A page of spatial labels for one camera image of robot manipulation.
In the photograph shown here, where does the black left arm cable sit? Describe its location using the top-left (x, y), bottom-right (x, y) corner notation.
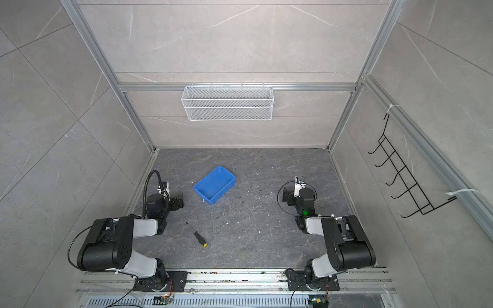
top-left (142, 169), bottom-right (163, 219)

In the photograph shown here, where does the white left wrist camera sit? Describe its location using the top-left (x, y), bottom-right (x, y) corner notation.
top-left (158, 182), bottom-right (170, 200)

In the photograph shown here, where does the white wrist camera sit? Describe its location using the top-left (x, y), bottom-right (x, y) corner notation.
top-left (294, 176), bottom-right (306, 197)
top-left (158, 182), bottom-right (170, 200)

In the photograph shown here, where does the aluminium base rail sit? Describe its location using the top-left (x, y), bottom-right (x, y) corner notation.
top-left (68, 268), bottom-right (402, 307)

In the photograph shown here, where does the blue plastic bin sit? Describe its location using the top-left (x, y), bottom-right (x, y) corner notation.
top-left (193, 166), bottom-right (236, 205)

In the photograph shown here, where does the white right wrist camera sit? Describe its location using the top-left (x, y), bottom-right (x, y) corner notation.
top-left (294, 176), bottom-right (306, 197)

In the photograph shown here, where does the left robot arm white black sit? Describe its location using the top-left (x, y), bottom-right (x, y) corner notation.
top-left (77, 193), bottom-right (187, 293)

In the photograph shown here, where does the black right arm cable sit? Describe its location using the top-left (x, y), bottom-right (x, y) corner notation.
top-left (276, 180), bottom-right (318, 216)

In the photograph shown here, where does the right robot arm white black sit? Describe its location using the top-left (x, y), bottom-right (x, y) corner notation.
top-left (282, 188), bottom-right (376, 291)

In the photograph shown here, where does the black wire hook rack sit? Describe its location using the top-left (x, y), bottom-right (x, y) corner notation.
top-left (367, 114), bottom-right (457, 219)

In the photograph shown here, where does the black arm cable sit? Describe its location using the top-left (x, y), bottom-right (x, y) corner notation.
top-left (142, 169), bottom-right (163, 219)
top-left (276, 180), bottom-right (318, 216)

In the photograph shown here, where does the black yellow screwdriver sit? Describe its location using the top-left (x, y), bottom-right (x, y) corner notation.
top-left (186, 222), bottom-right (207, 247)

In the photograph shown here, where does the aluminium frame profile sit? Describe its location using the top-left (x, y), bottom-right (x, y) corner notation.
top-left (60, 0), bottom-right (155, 153)

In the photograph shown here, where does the white wire mesh basket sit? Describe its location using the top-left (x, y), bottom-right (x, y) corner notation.
top-left (181, 85), bottom-right (275, 121)

